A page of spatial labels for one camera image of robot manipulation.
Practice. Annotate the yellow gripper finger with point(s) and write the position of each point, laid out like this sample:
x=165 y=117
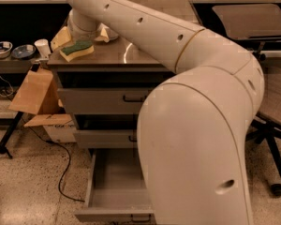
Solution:
x=61 y=38
x=103 y=34

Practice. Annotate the green and yellow sponge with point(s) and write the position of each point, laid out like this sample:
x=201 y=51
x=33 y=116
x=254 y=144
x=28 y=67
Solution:
x=80 y=48

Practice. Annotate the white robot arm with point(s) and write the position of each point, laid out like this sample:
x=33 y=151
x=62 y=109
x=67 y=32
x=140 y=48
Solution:
x=191 y=128

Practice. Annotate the grey drawer cabinet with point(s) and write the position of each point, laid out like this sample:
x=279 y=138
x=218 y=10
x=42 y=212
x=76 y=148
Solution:
x=122 y=55

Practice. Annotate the grey top drawer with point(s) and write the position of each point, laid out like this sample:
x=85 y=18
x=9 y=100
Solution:
x=107 y=92

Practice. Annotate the grey drawer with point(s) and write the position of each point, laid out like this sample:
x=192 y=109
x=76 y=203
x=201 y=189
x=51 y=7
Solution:
x=106 y=130
x=107 y=92
x=116 y=191

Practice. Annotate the grey middle drawer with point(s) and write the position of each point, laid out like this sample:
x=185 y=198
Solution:
x=106 y=130

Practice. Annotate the grey bottom drawer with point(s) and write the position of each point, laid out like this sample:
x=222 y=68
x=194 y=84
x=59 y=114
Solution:
x=116 y=191

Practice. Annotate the white ceramic bowl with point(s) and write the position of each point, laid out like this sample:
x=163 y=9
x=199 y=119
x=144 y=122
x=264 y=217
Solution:
x=113 y=35

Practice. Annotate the white paper cup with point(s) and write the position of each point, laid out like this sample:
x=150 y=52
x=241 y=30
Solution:
x=43 y=47

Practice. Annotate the dark blue plate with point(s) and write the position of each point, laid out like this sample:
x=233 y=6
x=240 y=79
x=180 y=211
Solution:
x=24 y=52

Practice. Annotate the brown cardboard box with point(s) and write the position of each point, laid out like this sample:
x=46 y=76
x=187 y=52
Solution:
x=38 y=96

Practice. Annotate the blue patterned bowl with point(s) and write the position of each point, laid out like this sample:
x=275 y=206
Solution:
x=5 y=49

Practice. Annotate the black tripod stand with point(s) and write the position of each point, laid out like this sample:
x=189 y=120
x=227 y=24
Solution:
x=11 y=124

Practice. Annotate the black office chair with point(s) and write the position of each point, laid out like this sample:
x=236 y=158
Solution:
x=258 y=27

